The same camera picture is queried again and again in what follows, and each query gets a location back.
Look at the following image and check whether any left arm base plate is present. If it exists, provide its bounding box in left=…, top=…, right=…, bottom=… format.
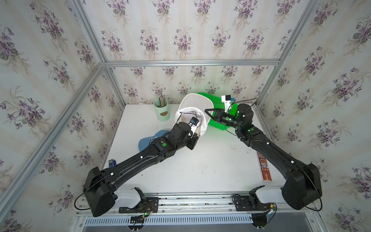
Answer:
left=118, top=197, right=159, bottom=214

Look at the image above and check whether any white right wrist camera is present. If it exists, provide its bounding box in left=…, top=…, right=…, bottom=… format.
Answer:
left=221, top=95, right=232, bottom=113

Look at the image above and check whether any mint green pencil cup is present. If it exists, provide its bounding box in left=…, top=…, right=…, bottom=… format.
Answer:
left=154, top=99, right=170, bottom=122

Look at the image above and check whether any light blue baseball cap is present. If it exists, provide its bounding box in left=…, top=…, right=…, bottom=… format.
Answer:
left=138, top=130, right=169, bottom=151

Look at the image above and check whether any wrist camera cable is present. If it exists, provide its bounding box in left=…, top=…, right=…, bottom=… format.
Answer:
left=230, top=98, right=259, bottom=112
left=177, top=111, right=201, bottom=125

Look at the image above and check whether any aluminium mounting rail frame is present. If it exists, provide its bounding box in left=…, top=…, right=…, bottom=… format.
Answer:
left=69, top=192, right=328, bottom=232

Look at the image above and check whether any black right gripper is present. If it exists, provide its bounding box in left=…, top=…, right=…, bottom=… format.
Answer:
left=204, top=108, right=243, bottom=131

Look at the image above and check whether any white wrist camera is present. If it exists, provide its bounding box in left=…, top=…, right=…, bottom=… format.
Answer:
left=189, top=117, right=200, bottom=127
left=221, top=95, right=232, bottom=113

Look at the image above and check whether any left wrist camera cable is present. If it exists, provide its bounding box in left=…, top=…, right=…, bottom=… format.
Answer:
left=177, top=111, right=201, bottom=125

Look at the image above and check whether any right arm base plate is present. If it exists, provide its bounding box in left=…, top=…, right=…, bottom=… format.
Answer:
left=231, top=194, right=272, bottom=212

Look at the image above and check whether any red patterned card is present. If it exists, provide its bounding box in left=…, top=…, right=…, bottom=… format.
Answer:
left=257, top=152, right=272, bottom=182

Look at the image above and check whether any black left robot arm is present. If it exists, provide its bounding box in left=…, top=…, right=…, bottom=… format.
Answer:
left=83, top=118, right=199, bottom=217

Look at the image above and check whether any bundle of coloured pencils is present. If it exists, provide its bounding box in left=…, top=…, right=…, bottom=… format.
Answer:
left=159, top=95, right=166, bottom=107

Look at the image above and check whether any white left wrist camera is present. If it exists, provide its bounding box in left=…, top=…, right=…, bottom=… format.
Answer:
left=189, top=117, right=200, bottom=127

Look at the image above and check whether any blue stapler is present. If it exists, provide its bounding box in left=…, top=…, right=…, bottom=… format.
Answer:
left=108, top=159, right=117, bottom=168

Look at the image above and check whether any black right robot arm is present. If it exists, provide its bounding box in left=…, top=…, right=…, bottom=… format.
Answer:
left=205, top=104, right=322, bottom=210

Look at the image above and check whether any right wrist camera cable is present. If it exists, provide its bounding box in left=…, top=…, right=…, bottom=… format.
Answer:
left=230, top=98, right=259, bottom=112

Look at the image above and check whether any beige baseball cap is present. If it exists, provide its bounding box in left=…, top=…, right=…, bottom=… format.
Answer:
left=174, top=93, right=213, bottom=137

